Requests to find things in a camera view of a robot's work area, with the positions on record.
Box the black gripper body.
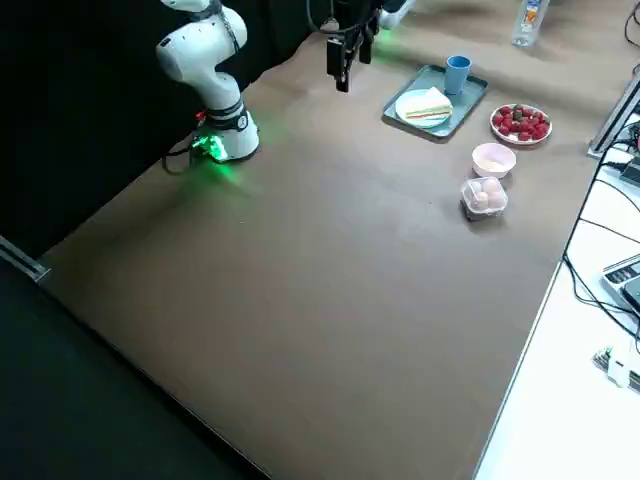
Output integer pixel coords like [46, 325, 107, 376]
[332, 0, 384, 32]

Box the triangular white bread sandwich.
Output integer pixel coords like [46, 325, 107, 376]
[404, 86, 454, 121]

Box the pale round plate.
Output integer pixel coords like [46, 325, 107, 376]
[394, 88, 454, 130]

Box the blue cup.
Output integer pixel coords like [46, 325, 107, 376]
[445, 55, 473, 96]

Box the teal rectangular tray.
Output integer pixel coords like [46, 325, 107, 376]
[382, 63, 490, 143]

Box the white strawberry plate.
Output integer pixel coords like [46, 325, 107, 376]
[489, 103, 554, 146]

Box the clear bottle with blue cap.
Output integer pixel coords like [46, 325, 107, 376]
[510, 0, 544, 49]

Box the clear plastic egg box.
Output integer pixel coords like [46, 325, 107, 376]
[459, 178, 510, 221]

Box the dark grey flat device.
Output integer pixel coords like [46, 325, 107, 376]
[619, 155, 640, 186]

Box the grey keypad device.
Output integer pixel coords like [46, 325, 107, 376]
[599, 253, 640, 315]

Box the white desk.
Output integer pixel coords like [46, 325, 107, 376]
[474, 64, 640, 480]

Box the white plug adapter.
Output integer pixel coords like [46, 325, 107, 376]
[592, 342, 640, 389]

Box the black arm base cable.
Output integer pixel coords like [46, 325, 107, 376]
[162, 134, 209, 176]

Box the aluminium post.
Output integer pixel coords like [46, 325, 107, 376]
[587, 69, 640, 159]

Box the black desk cable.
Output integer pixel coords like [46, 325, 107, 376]
[562, 144, 640, 334]

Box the aluminium frame bar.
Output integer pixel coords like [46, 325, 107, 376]
[0, 234, 51, 284]

